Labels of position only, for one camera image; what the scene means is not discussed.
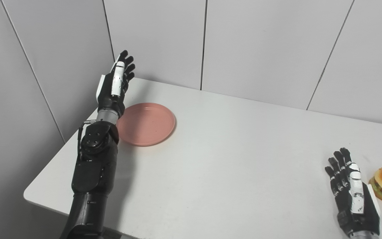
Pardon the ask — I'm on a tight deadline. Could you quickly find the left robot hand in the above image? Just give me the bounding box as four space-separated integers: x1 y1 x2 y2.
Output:
95 50 136 119

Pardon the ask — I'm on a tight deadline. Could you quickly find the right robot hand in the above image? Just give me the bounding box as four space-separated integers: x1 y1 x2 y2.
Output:
325 147 381 237

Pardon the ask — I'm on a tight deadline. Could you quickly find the pink round plate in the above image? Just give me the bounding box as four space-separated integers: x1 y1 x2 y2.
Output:
116 103 176 147

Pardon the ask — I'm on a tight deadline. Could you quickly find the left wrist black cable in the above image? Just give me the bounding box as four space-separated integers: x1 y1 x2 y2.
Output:
77 120 97 160

